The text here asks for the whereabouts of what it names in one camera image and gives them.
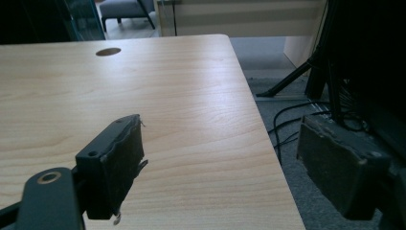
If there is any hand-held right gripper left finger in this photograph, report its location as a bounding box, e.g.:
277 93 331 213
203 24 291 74
75 113 149 226

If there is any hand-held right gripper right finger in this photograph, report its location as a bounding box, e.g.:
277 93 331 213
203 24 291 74
296 114 392 221

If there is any black tripod stand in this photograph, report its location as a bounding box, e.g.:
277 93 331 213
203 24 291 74
255 0 344 123

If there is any glass panel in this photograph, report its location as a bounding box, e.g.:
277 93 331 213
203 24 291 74
63 0 106 42

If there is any grey upholstered chair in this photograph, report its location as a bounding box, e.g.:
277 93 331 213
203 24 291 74
99 0 157 33

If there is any light wooden furniture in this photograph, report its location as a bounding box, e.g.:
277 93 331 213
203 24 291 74
154 0 328 69

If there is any black floor cable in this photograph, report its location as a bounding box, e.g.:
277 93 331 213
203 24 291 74
272 100 333 166
267 109 333 150

